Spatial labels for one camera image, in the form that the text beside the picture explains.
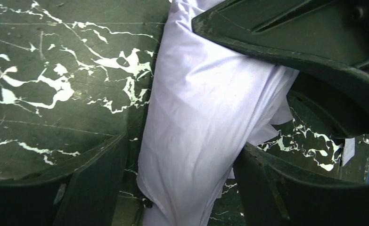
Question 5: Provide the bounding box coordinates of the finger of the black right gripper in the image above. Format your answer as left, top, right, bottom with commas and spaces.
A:
192, 0, 369, 138

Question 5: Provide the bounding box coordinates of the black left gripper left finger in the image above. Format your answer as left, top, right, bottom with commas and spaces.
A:
0, 132, 129, 226

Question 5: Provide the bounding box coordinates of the white yellow card box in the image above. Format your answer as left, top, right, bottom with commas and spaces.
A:
342, 138, 355, 166

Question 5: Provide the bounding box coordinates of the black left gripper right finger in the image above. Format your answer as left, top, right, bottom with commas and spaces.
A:
234, 144, 369, 226

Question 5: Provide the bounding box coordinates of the lavender folding umbrella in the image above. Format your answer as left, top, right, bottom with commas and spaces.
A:
137, 0, 299, 226

